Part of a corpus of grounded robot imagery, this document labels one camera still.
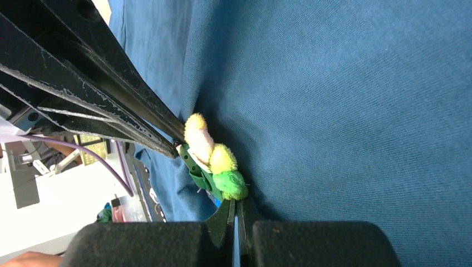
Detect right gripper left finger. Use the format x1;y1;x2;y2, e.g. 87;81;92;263
60;200;235;266

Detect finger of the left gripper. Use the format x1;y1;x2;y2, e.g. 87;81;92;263
41;1;184;141
1;16;177;158

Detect person's bare hand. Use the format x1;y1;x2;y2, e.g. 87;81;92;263
1;251;62;267

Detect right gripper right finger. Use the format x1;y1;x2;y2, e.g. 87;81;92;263
237;199;401;266

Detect colourful plush flower brooch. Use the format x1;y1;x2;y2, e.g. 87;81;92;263
176;113;249;201

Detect blue t-shirt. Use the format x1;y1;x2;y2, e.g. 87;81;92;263
109;1;471;266

